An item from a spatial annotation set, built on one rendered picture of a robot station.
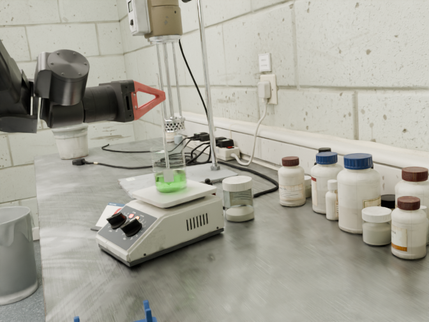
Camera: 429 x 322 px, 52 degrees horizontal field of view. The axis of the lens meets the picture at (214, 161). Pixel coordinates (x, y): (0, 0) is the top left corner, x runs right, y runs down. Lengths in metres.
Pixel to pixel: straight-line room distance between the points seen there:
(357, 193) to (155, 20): 0.67
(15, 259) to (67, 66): 1.84
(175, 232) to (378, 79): 0.51
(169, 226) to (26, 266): 1.77
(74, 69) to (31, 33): 2.55
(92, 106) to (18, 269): 1.80
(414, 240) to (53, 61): 0.57
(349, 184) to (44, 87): 0.50
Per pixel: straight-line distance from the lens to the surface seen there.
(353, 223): 0.79
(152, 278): 0.69
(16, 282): 2.47
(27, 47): 3.19
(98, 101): 0.72
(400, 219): 0.69
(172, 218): 0.75
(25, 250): 2.44
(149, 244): 0.73
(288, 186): 0.93
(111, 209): 0.95
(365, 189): 0.77
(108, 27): 3.25
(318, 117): 1.13
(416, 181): 0.77
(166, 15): 1.17
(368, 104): 0.99
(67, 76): 0.64
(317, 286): 0.63
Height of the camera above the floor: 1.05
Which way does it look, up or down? 12 degrees down
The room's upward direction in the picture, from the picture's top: 5 degrees counter-clockwise
